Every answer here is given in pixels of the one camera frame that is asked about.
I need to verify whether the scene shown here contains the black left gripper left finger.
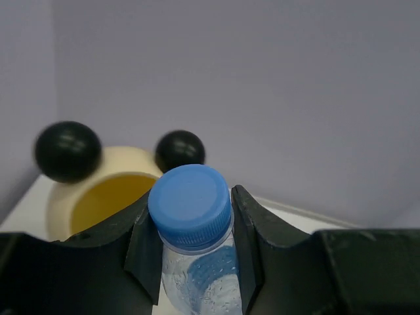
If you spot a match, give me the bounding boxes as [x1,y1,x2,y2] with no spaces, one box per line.
[1,196,162,314]

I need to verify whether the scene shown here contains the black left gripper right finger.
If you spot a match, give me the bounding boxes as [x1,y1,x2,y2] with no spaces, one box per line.
[231,185,419,314]

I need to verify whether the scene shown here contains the blue-cap water bottle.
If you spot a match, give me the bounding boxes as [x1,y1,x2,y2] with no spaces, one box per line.
[148,164,242,314]

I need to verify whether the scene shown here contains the cream cat-print bin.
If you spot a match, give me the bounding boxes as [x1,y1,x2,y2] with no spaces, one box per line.
[33,121,206,241]

